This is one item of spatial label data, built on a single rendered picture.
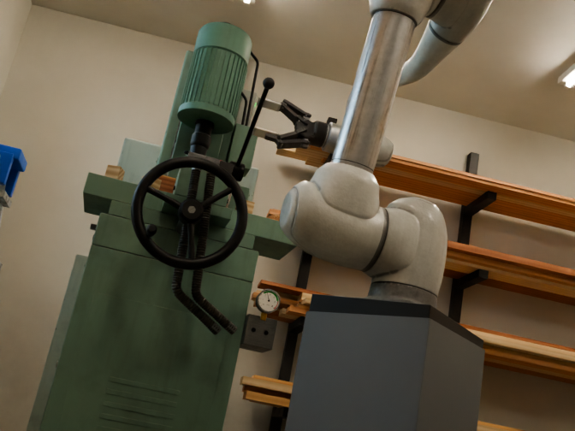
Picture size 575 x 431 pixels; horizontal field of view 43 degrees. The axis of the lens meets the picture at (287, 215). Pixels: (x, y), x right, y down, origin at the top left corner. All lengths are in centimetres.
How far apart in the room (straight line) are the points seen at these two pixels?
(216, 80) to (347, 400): 111
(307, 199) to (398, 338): 35
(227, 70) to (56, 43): 288
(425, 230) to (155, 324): 74
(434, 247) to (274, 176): 310
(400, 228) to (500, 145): 365
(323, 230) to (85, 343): 71
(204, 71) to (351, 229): 88
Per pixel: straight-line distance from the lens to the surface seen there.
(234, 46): 229
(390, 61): 168
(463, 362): 162
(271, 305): 191
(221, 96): 220
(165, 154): 239
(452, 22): 183
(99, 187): 199
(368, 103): 164
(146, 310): 192
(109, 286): 193
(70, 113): 479
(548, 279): 457
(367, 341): 151
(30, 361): 444
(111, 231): 196
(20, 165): 291
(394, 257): 160
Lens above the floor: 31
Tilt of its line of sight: 17 degrees up
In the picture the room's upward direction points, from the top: 11 degrees clockwise
